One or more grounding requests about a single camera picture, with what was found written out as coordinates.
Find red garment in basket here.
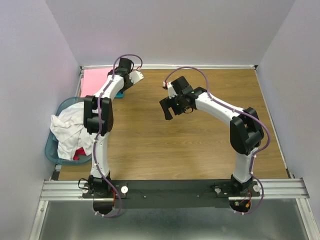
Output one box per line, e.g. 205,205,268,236
72,147,92,162

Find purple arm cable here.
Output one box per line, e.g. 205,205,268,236
162,66,272,216
91,53,143,219

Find folded teal t-shirt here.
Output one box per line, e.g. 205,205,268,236
115,91,125,99

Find pink t-shirt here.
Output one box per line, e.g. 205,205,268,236
80,67,112,98

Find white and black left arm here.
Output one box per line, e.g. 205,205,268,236
83,55,134,198

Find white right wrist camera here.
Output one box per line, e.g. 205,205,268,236
162,81,177,99

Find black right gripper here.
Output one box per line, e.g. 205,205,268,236
158,93,190,121

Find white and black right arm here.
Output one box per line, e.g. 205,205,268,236
159,76,264,196

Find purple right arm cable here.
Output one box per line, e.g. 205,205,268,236
162,66,272,216

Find blue plastic laundry basket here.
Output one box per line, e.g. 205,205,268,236
44,96,92,166

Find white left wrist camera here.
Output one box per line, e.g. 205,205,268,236
129,70,144,85

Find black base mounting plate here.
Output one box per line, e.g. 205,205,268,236
79,176,260,217

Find aluminium front rail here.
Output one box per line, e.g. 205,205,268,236
40,178,309,201

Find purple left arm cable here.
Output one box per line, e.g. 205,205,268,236
91,53,143,219

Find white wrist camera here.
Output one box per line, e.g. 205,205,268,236
162,81,177,99
129,70,144,85

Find white t-shirt in basket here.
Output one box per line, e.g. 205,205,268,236
50,101,92,161

